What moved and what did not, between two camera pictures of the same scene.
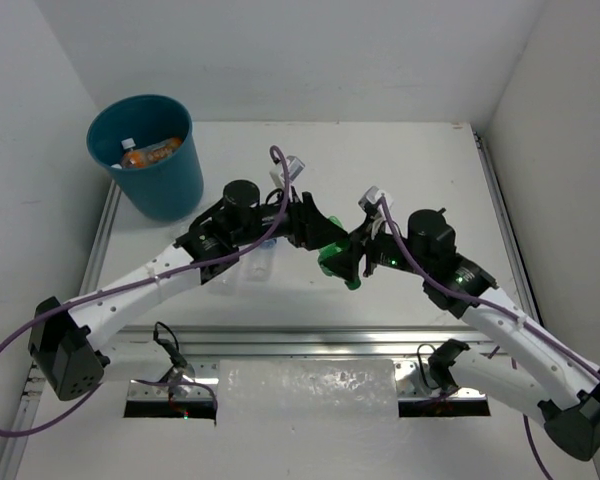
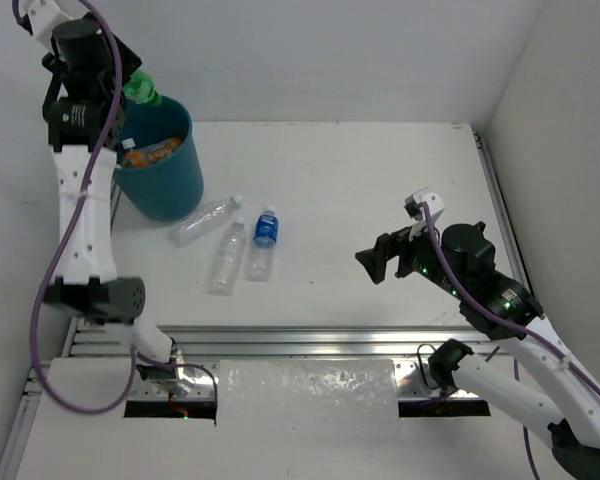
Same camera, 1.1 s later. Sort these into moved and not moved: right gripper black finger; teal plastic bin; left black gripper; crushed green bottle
Moved: left black gripper; right gripper black finger; crushed green bottle
Not moved: teal plastic bin
